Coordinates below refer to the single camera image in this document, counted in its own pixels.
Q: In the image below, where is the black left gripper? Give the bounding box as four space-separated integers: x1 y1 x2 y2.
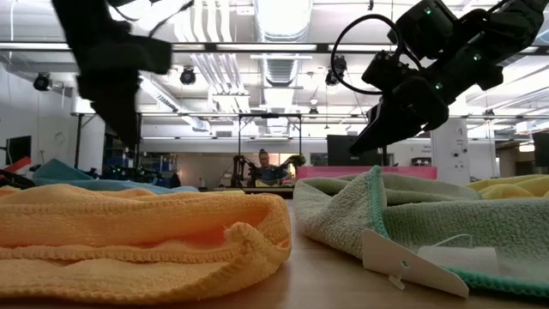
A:
75 25 142 148

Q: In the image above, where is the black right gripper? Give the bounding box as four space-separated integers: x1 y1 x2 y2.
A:
347 68 455 156

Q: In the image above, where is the blue microfiber towel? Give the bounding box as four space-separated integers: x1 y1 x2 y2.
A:
32 157 201 195

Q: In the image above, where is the green microfiber towel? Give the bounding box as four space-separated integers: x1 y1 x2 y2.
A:
293 165 549 300

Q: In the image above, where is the orange microfiber towel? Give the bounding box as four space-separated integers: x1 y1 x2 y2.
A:
0 183 293 306

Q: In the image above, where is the yellow microfiber towel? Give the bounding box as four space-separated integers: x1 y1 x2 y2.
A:
466 173 549 201
197 189 248 197

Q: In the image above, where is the white card towel tag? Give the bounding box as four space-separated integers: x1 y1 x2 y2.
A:
361 227 472 300

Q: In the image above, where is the black metal stand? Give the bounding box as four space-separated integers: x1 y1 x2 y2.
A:
69 111 145 171

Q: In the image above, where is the black monitor screen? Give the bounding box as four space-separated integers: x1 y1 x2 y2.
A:
5 135 33 167
532 130 549 169
326 134 389 167

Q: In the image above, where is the pink plastic tray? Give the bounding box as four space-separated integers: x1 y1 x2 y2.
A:
294 165 438 182

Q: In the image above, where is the black ceiling spotlight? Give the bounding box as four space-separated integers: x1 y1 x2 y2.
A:
323 54 348 88
178 65 197 86
33 71 52 93

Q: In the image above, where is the white round pillar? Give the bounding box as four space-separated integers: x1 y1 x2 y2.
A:
430 116 472 186

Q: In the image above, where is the black overhead beam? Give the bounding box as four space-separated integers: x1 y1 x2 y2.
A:
0 40 549 55

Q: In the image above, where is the red foam tube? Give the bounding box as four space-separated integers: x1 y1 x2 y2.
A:
0 155 33 176

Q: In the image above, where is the person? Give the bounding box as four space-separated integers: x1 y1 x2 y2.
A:
247 148 293 188

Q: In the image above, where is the black workstation table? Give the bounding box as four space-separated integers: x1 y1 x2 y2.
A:
201 185 297 200

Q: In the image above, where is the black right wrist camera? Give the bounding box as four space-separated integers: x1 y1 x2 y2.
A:
361 50 419 94

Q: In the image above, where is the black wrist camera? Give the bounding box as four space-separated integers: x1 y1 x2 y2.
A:
124 36 173 76
361 50 419 94

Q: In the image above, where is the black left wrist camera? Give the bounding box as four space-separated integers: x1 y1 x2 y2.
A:
124 36 173 76

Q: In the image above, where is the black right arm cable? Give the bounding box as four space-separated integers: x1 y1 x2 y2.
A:
329 14 407 96

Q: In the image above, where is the silver ceiling air duct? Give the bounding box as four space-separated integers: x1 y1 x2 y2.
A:
251 0 315 89

